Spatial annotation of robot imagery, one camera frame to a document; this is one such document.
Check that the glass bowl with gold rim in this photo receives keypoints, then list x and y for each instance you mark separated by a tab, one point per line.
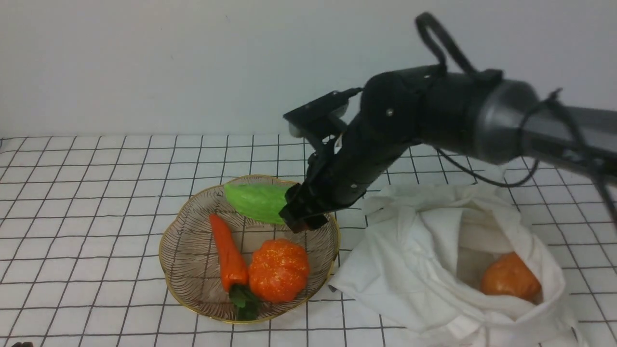
189	259

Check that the white cloth bag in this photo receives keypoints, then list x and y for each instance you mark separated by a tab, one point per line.
420	265

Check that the orange carrot with green top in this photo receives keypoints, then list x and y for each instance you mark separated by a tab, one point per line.
234	274

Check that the black object at bottom edge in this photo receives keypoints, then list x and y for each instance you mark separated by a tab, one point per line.
23	344

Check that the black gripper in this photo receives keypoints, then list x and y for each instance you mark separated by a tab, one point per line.
370	144

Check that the orange glittery pumpkin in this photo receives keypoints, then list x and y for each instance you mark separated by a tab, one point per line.
279	270

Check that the orange round vegetable in bag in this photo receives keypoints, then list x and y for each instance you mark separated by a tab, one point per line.
509	275

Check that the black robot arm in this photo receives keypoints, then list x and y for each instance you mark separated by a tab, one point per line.
492	119

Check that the green leafy vegetable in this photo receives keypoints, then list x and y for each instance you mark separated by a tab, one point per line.
260	202

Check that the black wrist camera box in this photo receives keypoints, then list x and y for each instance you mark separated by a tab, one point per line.
320	118

